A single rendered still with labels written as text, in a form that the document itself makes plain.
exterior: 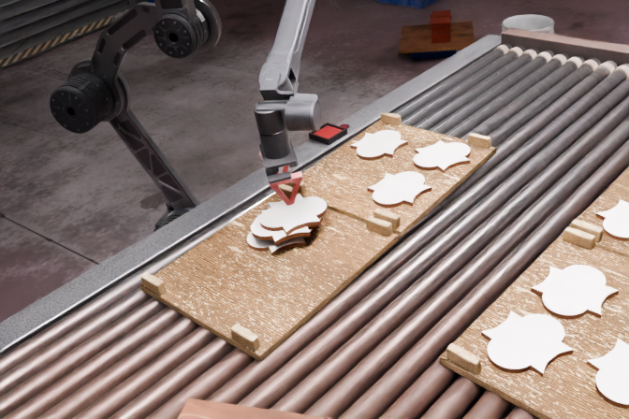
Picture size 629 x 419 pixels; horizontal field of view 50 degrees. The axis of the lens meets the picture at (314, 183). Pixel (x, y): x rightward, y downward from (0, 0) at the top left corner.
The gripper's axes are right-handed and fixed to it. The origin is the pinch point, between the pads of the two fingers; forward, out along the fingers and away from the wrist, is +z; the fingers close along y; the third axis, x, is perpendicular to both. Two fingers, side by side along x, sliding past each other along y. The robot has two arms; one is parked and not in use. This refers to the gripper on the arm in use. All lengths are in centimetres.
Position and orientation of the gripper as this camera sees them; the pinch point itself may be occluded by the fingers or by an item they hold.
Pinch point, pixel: (285, 189)
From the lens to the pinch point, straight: 142.4
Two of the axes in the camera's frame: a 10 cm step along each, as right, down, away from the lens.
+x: -9.7, 2.4, -0.9
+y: -2.1, -5.0, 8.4
